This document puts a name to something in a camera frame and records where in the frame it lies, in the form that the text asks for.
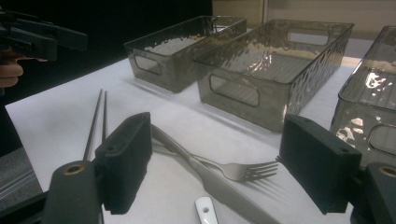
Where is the smoky clear plastic bin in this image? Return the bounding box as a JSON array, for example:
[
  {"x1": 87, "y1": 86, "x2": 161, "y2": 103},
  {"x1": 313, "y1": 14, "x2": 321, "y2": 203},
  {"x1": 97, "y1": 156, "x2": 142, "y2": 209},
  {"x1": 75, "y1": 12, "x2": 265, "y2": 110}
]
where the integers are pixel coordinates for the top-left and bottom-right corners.
[
  {"x1": 123, "y1": 15, "x2": 248, "y2": 93},
  {"x1": 330, "y1": 25, "x2": 396, "y2": 167},
  {"x1": 193, "y1": 19, "x2": 355, "y2": 133}
]

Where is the steel table knife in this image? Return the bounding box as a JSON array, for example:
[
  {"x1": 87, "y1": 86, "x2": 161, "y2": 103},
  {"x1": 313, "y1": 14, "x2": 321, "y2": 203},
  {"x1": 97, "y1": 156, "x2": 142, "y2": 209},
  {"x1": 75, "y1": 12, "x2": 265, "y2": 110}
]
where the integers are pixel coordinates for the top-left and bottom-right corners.
[{"x1": 150, "y1": 124, "x2": 282, "y2": 224}]

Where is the dark metal chopstick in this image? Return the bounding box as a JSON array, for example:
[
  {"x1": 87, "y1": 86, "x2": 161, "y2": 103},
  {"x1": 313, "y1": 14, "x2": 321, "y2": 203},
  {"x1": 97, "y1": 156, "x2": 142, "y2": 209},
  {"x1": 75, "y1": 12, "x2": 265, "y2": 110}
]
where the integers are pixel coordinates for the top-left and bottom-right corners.
[
  {"x1": 101, "y1": 91, "x2": 108, "y2": 145},
  {"x1": 82, "y1": 88, "x2": 104, "y2": 161}
]

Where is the white spoon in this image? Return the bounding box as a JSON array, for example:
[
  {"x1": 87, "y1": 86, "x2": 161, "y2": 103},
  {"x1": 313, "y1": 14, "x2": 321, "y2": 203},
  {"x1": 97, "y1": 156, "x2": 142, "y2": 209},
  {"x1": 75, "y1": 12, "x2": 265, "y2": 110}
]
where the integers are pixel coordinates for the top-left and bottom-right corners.
[{"x1": 194, "y1": 196, "x2": 219, "y2": 224}]

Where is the aluminium floor rail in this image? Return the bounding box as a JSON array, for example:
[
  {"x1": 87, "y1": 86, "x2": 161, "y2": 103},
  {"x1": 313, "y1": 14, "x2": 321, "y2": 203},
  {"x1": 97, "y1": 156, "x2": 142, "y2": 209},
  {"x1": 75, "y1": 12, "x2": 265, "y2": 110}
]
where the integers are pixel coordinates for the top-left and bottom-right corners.
[{"x1": 0, "y1": 174, "x2": 36, "y2": 202}]

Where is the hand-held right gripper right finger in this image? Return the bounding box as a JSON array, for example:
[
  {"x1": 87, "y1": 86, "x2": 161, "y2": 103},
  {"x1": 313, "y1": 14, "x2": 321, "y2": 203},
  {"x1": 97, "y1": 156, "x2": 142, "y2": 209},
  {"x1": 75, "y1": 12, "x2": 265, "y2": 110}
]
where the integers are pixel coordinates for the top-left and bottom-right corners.
[{"x1": 278, "y1": 113, "x2": 396, "y2": 224}]

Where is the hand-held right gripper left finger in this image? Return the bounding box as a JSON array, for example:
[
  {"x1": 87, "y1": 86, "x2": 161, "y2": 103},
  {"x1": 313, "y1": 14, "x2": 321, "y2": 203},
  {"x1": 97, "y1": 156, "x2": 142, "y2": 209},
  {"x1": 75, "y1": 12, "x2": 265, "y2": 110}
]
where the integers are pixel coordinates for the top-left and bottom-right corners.
[{"x1": 41, "y1": 111, "x2": 153, "y2": 224}]

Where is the steel fork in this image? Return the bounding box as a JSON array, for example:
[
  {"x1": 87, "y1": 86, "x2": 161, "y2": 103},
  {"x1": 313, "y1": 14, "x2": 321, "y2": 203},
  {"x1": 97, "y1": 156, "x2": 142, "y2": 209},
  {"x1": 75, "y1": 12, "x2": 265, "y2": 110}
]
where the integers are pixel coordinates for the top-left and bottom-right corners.
[{"x1": 152, "y1": 143, "x2": 280, "y2": 183}]

